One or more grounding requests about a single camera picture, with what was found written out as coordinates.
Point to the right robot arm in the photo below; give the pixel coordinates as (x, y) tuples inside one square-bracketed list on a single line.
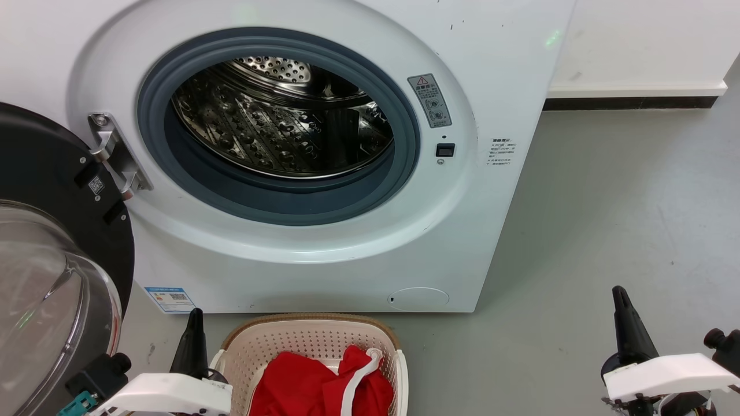
[(725, 346)]

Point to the white and black baseboard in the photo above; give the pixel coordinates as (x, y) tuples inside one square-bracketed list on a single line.
[(636, 90)]

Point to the red garment with white trim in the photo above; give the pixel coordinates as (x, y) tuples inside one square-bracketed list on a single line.
[(289, 387)]

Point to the grey warning sticker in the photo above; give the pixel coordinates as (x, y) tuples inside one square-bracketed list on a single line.
[(429, 101)]

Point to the round white filter cover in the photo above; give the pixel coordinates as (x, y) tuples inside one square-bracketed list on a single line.
[(418, 299)]

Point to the small text label sticker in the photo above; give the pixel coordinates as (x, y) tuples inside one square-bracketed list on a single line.
[(502, 151)]

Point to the white front-load washing machine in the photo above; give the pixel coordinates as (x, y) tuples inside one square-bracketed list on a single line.
[(480, 231)]

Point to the white QR code sticker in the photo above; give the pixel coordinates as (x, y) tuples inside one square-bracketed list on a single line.
[(96, 185)]

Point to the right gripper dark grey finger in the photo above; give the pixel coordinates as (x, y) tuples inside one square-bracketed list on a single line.
[(633, 335)]

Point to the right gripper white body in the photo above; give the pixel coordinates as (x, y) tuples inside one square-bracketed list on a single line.
[(670, 375)]

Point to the black door latch socket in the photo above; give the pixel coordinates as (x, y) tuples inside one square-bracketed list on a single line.
[(445, 150)]

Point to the black washer door with glass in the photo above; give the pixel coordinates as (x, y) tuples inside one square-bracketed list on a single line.
[(40, 162)]

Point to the cream perforated laundry basket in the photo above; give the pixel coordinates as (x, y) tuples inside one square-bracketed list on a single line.
[(312, 341)]

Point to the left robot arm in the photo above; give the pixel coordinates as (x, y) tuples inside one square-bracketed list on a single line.
[(98, 375)]

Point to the blue energy label sticker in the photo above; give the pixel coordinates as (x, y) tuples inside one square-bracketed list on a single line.
[(170, 299)]

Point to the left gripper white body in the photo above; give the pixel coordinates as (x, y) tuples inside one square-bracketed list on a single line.
[(167, 396)]

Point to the stainless steel washing machine drum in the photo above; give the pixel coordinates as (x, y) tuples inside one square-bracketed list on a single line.
[(260, 127)]

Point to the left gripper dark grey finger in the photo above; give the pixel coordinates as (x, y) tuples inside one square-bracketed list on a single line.
[(193, 349)]

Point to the grey rubber door gasket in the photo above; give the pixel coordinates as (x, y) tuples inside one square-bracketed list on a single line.
[(277, 205)]

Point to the silver door hinge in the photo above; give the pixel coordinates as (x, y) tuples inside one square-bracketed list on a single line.
[(118, 164)]

